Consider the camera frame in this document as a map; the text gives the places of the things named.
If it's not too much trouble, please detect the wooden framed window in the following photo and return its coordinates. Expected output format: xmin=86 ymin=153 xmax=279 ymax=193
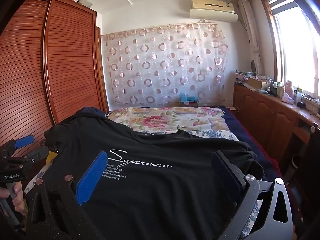
xmin=260 ymin=0 xmax=320 ymax=98

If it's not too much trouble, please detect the white wall air conditioner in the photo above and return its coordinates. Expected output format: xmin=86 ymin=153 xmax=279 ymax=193
xmin=189 ymin=0 xmax=238 ymax=22

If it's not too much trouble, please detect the tied beige window curtain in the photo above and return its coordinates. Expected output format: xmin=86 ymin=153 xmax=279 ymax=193
xmin=237 ymin=0 xmax=265 ymax=77

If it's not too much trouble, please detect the pink figurine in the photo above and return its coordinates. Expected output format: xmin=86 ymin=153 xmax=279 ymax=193
xmin=282 ymin=80 xmax=295 ymax=103

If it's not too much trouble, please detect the dark chair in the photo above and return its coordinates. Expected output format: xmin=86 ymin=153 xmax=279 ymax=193
xmin=299 ymin=125 xmax=320 ymax=205

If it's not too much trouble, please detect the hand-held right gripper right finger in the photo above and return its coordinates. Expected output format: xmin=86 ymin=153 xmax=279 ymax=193
xmin=211 ymin=150 xmax=293 ymax=240

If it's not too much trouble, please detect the person's left hand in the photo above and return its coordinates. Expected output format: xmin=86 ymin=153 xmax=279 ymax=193
xmin=0 ymin=182 xmax=27 ymax=215

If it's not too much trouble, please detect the black printed t-shirt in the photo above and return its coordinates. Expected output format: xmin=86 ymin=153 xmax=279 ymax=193
xmin=44 ymin=116 xmax=265 ymax=240

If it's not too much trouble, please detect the blue cardboard box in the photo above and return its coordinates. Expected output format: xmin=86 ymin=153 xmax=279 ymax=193
xmin=179 ymin=92 xmax=199 ymax=107

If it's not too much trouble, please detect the brown wooden slatted wardrobe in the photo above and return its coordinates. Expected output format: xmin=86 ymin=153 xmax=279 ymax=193
xmin=0 ymin=0 xmax=110 ymax=175

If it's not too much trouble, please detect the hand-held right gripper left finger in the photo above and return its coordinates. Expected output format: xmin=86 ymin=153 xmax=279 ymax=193
xmin=24 ymin=150 xmax=108 ymax=240

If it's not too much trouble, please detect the sheer circle patterned curtain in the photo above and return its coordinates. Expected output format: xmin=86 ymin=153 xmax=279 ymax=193
xmin=101 ymin=22 xmax=229 ymax=108

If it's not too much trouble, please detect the wooden sideboard cabinet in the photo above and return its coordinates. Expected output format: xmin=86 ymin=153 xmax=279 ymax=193
xmin=232 ymin=82 xmax=320 ymax=180

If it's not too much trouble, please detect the floral bed quilt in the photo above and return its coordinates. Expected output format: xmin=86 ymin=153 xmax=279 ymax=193
xmin=25 ymin=106 xmax=265 ymax=235

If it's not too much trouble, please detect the brown cardboard box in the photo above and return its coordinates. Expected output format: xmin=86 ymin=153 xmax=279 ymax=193
xmin=246 ymin=76 xmax=270 ymax=90

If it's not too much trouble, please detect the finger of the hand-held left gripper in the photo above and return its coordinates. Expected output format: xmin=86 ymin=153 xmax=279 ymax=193
xmin=22 ymin=146 xmax=50 ymax=172
xmin=4 ymin=134 xmax=35 ymax=153

